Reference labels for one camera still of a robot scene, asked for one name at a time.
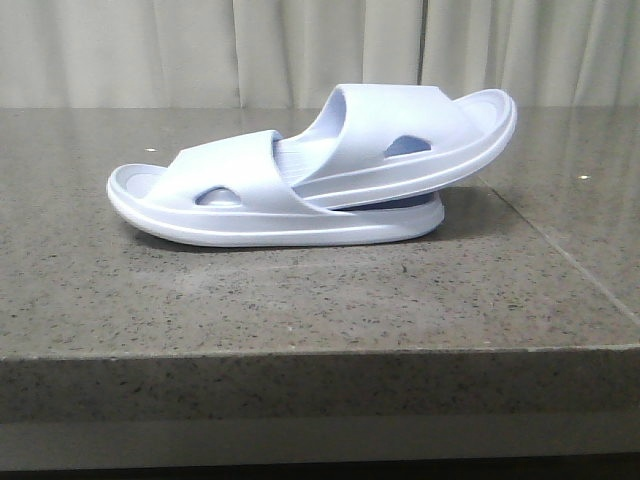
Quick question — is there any light blue slipper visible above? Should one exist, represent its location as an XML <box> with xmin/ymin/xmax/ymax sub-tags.
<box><xmin>106</xmin><ymin>130</ymin><xmax>444</xmax><ymax>247</ymax></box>
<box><xmin>274</xmin><ymin>84</ymin><xmax>517</xmax><ymax>209</ymax></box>

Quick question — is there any beige pleated curtain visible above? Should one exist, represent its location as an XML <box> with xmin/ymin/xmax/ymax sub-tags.
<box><xmin>1</xmin><ymin>1</ymin><xmax>639</xmax><ymax>108</ymax></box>

